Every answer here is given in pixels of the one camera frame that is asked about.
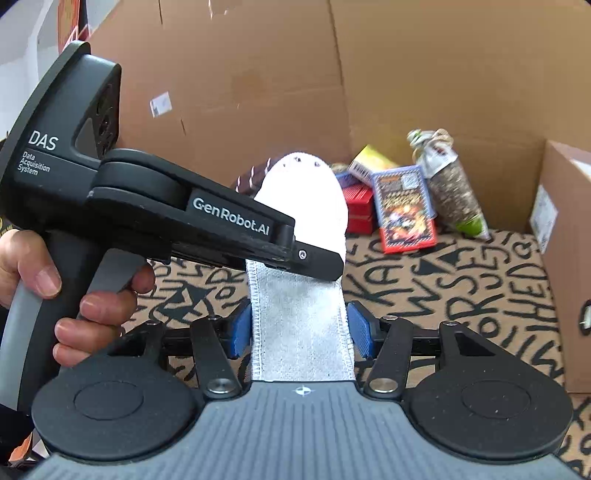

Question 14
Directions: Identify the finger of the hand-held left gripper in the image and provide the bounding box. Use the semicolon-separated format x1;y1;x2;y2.
245;235;345;283

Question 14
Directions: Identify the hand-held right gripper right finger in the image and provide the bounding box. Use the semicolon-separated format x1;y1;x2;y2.
346;301;498;400

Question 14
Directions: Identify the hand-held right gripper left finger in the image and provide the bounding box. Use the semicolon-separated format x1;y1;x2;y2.
107;304;253;400

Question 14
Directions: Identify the white sock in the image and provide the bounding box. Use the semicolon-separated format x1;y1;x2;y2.
246;150;357;384

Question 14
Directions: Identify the person's left hand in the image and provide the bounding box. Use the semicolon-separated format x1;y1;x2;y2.
0;228;156;368

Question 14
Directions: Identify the red ribbed box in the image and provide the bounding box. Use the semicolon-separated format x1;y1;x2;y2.
344;182;376;235

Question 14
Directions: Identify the blue and red snack packet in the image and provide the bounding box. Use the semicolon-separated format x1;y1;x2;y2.
370;165;438;255

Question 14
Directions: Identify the brown striped cloth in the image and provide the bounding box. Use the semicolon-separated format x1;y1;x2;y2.
236;157;279;198

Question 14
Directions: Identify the letter-printed mat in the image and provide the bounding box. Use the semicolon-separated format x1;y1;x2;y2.
133;228;591;480

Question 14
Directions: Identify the yellow box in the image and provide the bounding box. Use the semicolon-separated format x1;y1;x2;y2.
348;144;400;185

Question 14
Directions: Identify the red printed box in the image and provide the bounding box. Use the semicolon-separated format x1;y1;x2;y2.
55;0;94;52

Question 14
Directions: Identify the clear bag of grains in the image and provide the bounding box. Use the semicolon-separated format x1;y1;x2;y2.
407;128;491;241

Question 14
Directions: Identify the large cardboard box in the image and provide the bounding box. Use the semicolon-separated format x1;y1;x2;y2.
87;0;591;232

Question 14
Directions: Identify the small cardboard box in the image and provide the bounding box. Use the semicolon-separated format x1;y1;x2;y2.
529;140;591;394

